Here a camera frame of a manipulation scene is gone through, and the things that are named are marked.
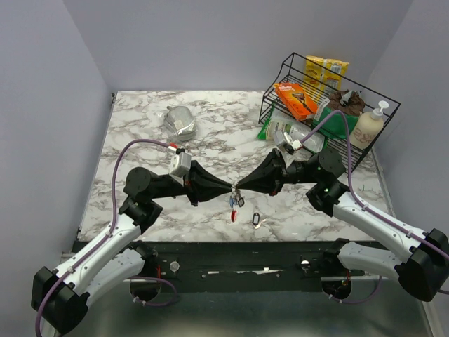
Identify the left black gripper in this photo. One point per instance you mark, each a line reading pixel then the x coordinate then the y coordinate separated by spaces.
pixel 200 184

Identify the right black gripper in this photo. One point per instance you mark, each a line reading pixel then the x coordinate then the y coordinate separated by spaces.
pixel 269 177

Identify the red carabiner keyring with chain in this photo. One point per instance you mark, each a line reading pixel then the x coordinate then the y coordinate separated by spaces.
pixel 237 195

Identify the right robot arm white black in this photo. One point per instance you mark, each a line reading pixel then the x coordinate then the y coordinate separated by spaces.
pixel 416 259

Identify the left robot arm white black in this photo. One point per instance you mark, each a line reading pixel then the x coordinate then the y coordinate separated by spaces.
pixel 60 296

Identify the green white wipes pack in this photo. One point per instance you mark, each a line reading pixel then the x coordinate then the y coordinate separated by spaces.
pixel 295 129

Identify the silver foil pouch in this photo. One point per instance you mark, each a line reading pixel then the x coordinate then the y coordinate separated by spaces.
pixel 180 121

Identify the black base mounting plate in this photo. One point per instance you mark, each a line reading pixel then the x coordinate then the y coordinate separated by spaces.
pixel 226 267

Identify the orange razor box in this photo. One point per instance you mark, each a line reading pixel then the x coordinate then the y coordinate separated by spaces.
pixel 297 101

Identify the brown green chocolate bag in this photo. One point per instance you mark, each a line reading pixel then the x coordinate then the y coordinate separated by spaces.
pixel 349 103

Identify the cream lotion pump bottle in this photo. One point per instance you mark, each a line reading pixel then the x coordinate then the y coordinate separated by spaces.
pixel 368 126

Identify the yellow snack packet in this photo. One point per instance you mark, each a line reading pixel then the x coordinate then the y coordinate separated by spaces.
pixel 324 75

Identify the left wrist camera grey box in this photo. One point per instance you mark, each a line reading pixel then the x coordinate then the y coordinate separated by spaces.
pixel 180 164

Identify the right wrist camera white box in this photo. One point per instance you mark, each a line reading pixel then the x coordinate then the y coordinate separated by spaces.
pixel 285 143

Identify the black wire rack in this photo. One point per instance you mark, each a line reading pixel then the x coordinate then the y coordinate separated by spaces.
pixel 293 71

